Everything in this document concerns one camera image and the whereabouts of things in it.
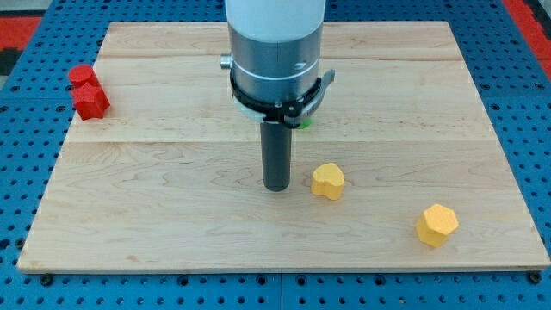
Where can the red cylinder block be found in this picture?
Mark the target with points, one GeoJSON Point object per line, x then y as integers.
{"type": "Point", "coordinates": [80, 75]}

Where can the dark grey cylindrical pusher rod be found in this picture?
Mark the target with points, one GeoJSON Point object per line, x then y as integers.
{"type": "Point", "coordinates": [276, 142]}

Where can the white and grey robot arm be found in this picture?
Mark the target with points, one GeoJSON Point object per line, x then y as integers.
{"type": "Point", "coordinates": [273, 67]}

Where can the yellow heart block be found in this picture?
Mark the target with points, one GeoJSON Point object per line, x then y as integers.
{"type": "Point", "coordinates": [328, 181]}

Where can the green block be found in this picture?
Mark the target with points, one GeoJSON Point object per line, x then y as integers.
{"type": "Point", "coordinates": [306, 123]}

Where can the black clamp ring mount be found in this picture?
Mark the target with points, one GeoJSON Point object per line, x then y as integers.
{"type": "Point", "coordinates": [290, 114]}

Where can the red star block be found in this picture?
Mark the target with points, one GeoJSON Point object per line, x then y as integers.
{"type": "Point", "coordinates": [90, 101]}

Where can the light wooden board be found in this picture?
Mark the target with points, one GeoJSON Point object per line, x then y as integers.
{"type": "Point", "coordinates": [170, 179]}

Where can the yellow hexagon block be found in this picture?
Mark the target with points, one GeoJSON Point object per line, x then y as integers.
{"type": "Point", "coordinates": [436, 224]}

